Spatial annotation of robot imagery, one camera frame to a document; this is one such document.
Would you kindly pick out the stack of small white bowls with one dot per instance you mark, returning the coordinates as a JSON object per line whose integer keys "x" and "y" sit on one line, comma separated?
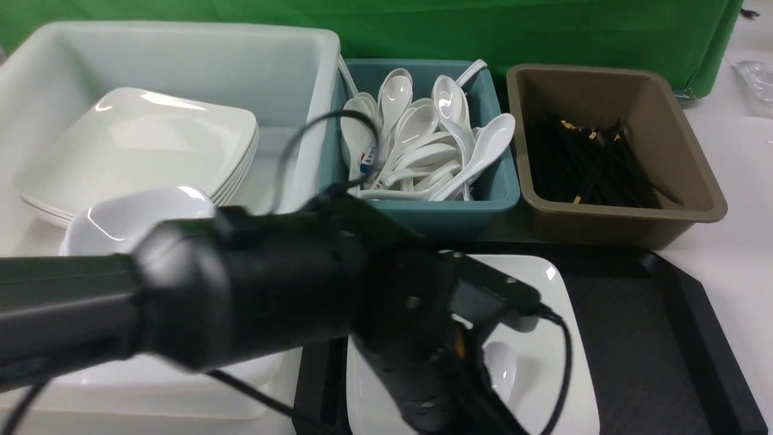
{"x": 117, "y": 225}

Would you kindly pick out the white ceramic soup spoon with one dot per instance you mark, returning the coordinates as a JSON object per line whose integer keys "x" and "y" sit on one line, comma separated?
{"x": 501, "y": 362}

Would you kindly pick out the green backdrop cloth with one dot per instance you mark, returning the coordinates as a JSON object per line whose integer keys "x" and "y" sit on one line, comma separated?
{"x": 683, "y": 41}

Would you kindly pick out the large white plastic tub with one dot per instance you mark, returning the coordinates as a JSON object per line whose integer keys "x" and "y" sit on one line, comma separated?
{"x": 283, "y": 75}

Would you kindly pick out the pile of white soup spoons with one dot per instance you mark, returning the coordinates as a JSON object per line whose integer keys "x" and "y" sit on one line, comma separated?
{"x": 426, "y": 148}

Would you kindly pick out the large white square plate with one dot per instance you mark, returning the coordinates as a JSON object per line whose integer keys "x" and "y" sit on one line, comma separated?
{"x": 540, "y": 356}

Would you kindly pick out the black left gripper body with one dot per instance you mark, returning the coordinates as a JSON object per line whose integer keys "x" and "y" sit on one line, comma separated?
{"x": 423, "y": 331}

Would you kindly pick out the pile of black chopsticks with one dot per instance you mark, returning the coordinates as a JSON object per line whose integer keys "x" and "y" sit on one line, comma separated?
{"x": 590, "y": 165}

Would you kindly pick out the stack of white square plates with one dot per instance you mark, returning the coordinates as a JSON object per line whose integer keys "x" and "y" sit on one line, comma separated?
{"x": 134, "y": 140}

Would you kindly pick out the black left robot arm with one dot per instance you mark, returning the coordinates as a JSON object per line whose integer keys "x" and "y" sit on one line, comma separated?
{"x": 204, "y": 294}

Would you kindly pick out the brown plastic chopstick bin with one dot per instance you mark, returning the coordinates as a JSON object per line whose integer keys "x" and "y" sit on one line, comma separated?
{"x": 662, "y": 140}

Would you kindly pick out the clear plastic bag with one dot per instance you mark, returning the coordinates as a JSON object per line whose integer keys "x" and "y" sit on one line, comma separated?
{"x": 757, "y": 77}

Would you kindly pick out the black plastic serving tray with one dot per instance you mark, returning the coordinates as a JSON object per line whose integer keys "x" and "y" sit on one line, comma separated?
{"x": 658, "y": 358}

